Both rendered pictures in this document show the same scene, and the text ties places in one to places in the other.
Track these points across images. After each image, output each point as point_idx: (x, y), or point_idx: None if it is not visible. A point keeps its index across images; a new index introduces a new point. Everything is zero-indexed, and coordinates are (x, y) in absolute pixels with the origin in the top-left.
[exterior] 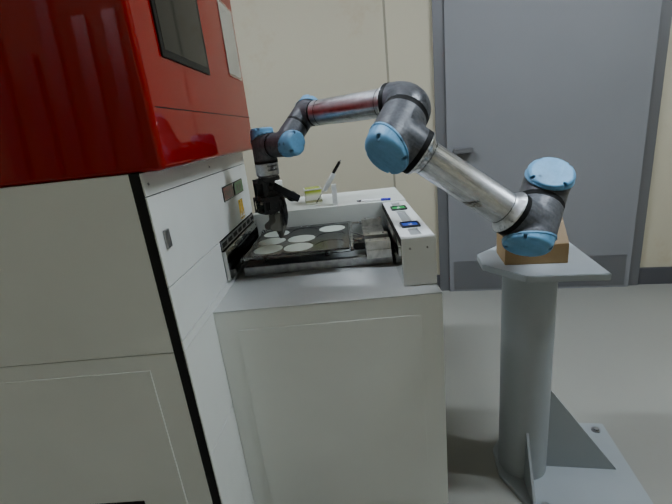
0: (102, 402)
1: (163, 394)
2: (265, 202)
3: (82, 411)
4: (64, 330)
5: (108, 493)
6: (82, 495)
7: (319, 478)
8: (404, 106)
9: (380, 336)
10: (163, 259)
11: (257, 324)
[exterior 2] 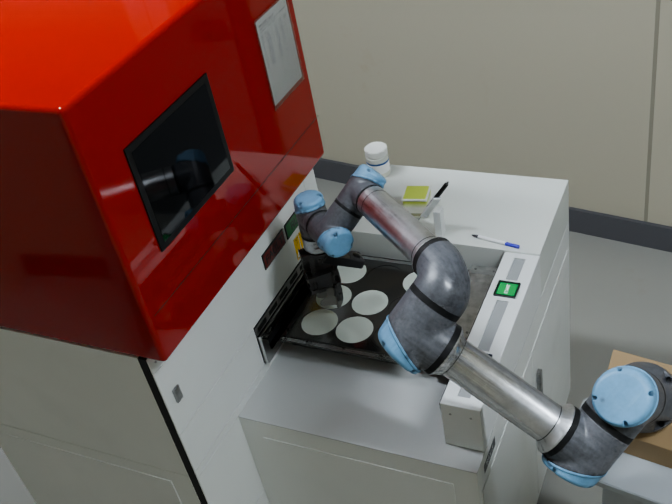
0: (136, 487)
1: (184, 498)
2: (311, 282)
3: (121, 487)
4: (101, 434)
5: None
6: None
7: None
8: (420, 313)
9: (409, 487)
10: (173, 415)
11: (282, 438)
